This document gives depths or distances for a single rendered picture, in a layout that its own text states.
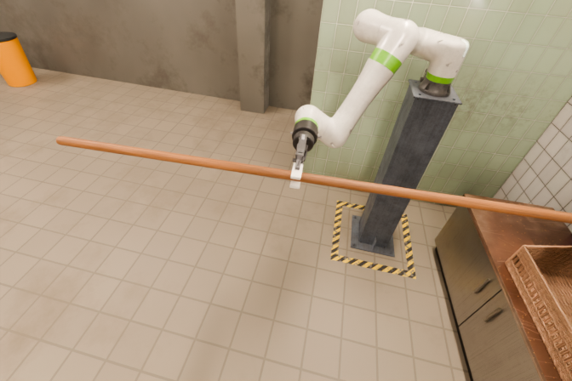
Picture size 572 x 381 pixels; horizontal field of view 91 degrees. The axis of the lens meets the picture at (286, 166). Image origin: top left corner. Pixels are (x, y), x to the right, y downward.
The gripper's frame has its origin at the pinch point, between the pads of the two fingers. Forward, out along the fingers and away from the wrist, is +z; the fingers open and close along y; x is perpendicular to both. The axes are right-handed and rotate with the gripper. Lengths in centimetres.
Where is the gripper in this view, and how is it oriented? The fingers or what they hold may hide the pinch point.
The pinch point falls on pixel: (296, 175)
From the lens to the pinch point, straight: 86.0
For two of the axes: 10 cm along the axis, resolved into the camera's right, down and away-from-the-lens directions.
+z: -1.6, 6.4, -7.5
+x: -9.8, -1.5, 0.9
